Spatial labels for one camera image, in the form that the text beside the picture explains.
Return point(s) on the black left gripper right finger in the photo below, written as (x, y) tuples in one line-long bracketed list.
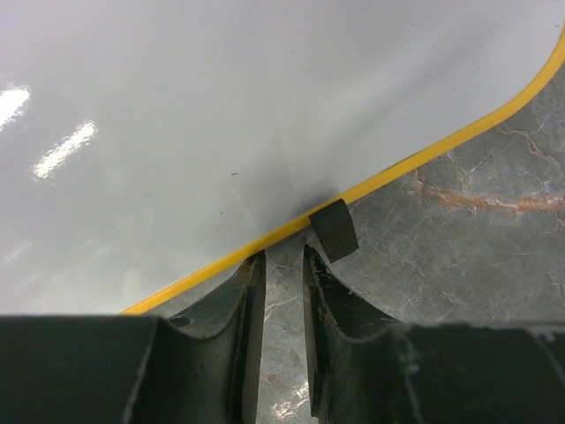
[(360, 360)]

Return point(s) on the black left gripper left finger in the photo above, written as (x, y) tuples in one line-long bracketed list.
[(207, 357)]

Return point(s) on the yellow-framed whiteboard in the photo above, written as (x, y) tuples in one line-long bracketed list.
[(146, 145)]

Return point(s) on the black whiteboard foot clip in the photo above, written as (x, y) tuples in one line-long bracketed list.
[(335, 230)]

